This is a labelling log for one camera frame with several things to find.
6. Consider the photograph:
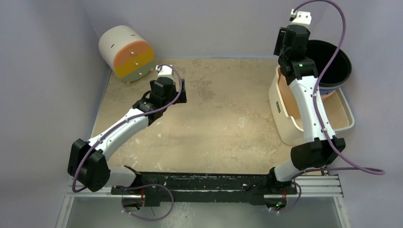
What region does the black large bucket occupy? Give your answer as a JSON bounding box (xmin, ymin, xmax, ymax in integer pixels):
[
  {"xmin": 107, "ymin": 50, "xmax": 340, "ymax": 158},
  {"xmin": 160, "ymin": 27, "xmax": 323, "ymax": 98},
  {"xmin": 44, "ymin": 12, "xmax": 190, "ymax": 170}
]
[{"xmin": 304, "ymin": 39, "xmax": 352, "ymax": 87}]

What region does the orange bucket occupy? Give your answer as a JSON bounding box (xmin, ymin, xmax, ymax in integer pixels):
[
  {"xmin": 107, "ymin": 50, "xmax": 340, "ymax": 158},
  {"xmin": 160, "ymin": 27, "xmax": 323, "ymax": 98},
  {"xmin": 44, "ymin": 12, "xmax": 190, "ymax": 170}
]
[{"xmin": 278, "ymin": 75, "xmax": 335, "ymax": 122}]

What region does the grey lavender bucket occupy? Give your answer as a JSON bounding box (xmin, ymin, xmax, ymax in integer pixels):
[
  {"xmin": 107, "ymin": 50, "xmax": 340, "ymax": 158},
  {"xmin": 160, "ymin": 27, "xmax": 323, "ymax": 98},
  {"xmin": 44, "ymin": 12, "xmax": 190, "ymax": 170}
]
[{"xmin": 318, "ymin": 82, "xmax": 344, "ymax": 96}]

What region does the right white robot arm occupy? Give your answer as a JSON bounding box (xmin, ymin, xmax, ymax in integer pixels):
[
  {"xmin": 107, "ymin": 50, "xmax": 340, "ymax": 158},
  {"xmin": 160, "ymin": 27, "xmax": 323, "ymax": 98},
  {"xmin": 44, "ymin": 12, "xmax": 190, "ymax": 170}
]
[{"xmin": 267, "ymin": 24, "xmax": 345, "ymax": 193}]

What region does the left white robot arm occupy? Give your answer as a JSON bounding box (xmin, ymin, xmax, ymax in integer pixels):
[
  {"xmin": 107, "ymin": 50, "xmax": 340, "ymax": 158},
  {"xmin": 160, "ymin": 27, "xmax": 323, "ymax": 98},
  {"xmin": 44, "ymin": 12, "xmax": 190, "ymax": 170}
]
[{"xmin": 67, "ymin": 77, "xmax": 187, "ymax": 194}]

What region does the white orange yellow drum toy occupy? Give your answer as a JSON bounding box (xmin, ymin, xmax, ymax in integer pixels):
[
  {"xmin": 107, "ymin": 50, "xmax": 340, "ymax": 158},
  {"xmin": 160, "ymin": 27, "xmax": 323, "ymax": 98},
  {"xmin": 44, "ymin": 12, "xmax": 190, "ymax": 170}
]
[{"xmin": 98, "ymin": 25, "xmax": 156, "ymax": 84}]

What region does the cream laundry basket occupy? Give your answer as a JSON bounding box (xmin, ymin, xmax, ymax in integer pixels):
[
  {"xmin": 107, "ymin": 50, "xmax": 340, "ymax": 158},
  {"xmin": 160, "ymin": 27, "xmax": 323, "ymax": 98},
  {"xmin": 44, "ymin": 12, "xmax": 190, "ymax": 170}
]
[{"xmin": 269, "ymin": 66, "xmax": 355, "ymax": 146}]

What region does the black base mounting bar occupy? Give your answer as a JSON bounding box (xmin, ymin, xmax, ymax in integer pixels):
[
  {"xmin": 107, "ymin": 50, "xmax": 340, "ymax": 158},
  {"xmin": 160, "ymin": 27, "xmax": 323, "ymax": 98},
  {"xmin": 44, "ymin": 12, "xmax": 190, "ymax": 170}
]
[{"xmin": 111, "ymin": 169, "xmax": 297, "ymax": 207}]

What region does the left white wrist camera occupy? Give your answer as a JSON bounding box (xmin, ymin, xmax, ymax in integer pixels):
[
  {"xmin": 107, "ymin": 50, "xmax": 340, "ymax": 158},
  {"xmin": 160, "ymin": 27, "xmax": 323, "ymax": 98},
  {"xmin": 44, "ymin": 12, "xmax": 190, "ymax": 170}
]
[{"xmin": 155, "ymin": 65, "xmax": 174, "ymax": 80}]

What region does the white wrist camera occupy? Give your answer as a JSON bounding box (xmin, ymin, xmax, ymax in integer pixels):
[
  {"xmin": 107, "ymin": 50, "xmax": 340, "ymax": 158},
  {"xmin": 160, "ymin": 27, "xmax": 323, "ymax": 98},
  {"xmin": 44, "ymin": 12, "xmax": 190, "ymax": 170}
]
[
  {"xmin": 155, "ymin": 65, "xmax": 174, "ymax": 80},
  {"xmin": 290, "ymin": 9, "xmax": 312, "ymax": 29}
]

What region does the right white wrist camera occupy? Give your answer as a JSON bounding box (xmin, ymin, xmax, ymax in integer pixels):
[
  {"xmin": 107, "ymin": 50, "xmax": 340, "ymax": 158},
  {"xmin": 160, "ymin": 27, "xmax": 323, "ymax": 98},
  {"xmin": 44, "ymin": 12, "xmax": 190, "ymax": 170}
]
[{"xmin": 290, "ymin": 9, "xmax": 312, "ymax": 29}]

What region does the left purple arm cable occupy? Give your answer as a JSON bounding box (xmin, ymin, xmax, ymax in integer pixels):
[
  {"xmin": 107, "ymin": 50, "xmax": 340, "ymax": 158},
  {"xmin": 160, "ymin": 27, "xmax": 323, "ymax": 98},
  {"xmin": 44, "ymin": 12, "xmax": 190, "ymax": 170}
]
[{"xmin": 71, "ymin": 65, "xmax": 184, "ymax": 193}]

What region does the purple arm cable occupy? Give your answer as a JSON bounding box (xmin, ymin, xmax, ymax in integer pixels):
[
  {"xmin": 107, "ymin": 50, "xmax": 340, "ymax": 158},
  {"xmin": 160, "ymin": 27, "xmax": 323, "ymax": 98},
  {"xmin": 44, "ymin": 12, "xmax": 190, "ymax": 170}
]
[
  {"xmin": 291, "ymin": 0, "xmax": 386, "ymax": 177},
  {"xmin": 71, "ymin": 65, "xmax": 184, "ymax": 193}
]

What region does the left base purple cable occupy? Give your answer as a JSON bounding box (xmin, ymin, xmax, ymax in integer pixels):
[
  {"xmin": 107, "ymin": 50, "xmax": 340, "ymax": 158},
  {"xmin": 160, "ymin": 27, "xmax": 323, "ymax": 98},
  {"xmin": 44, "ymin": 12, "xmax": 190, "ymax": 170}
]
[{"xmin": 121, "ymin": 184, "xmax": 175, "ymax": 221}]

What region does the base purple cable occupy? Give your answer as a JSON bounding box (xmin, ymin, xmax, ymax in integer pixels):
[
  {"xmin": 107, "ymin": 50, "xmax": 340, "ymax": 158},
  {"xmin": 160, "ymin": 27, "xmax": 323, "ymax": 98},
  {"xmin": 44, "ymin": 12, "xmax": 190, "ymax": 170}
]
[
  {"xmin": 121, "ymin": 184, "xmax": 175, "ymax": 221},
  {"xmin": 269, "ymin": 183, "xmax": 302, "ymax": 215}
]

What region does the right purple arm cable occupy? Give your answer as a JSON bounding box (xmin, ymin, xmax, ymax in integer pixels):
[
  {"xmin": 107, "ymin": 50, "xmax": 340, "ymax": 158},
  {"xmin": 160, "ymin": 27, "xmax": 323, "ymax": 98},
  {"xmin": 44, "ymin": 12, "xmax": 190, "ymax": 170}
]
[{"xmin": 291, "ymin": 0, "xmax": 386, "ymax": 177}]

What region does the aluminium rail frame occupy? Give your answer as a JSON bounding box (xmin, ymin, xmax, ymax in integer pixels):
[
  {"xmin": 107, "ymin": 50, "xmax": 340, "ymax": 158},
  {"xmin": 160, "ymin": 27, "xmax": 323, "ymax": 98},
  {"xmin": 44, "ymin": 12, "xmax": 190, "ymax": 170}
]
[{"xmin": 57, "ymin": 176, "xmax": 350, "ymax": 228}]

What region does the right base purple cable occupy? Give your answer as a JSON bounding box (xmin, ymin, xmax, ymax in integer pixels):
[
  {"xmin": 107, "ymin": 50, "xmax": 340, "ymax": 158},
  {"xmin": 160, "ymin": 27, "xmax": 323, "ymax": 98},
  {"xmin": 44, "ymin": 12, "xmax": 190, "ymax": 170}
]
[{"xmin": 269, "ymin": 183, "xmax": 302, "ymax": 215}]

